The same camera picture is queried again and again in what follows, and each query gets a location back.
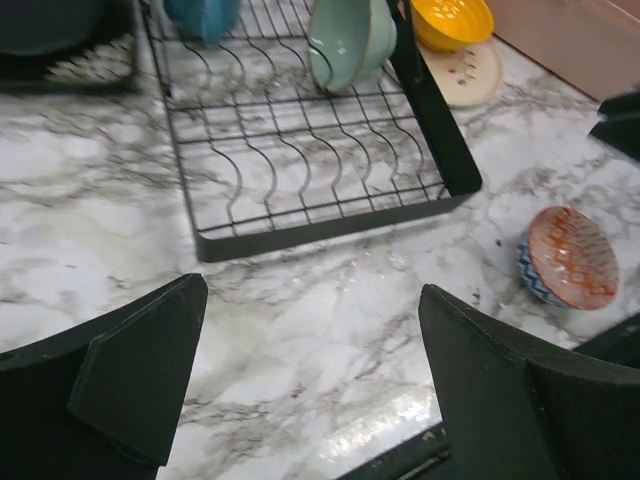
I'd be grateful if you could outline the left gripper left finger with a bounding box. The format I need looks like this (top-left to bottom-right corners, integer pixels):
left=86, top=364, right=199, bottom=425
left=1, top=274, right=208, bottom=479

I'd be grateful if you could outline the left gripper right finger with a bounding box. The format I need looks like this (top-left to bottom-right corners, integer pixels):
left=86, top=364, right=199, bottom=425
left=418, top=285, right=639, bottom=479

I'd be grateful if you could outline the red blue patterned bowl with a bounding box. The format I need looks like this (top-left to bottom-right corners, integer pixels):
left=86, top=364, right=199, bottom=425
left=517, top=206, right=620, bottom=311

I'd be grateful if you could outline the yellow bowl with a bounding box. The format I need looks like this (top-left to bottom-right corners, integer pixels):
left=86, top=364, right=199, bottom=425
left=410, top=0, right=494, bottom=51

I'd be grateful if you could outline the blue floral mug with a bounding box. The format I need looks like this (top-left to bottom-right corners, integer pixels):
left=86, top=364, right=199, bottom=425
left=163, top=0, right=241, bottom=46

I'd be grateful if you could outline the mint green bowl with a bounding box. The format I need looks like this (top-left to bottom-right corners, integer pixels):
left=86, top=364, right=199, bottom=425
left=308, top=0, right=397, bottom=94

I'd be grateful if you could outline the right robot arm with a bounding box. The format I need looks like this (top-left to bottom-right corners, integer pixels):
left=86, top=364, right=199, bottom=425
left=589, top=87, right=640, bottom=162

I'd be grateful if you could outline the black front mounting bar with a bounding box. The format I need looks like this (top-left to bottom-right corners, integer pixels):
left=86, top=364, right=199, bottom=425
left=339, top=314, right=639, bottom=480

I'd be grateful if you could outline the pink beige round plate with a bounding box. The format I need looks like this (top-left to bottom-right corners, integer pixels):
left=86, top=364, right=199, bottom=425
left=418, top=38, right=504, bottom=108

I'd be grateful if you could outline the black patterned square plate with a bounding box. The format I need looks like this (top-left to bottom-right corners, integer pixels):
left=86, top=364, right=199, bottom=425
left=1, top=1, right=139, bottom=95

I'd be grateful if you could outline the black round plate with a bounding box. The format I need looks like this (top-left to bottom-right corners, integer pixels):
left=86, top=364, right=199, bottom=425
left=1, top=0, right=132, bottom=56

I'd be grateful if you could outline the black wire dish rack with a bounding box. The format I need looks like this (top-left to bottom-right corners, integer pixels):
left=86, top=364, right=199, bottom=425
left=141, top=1, right=482, bottom=263

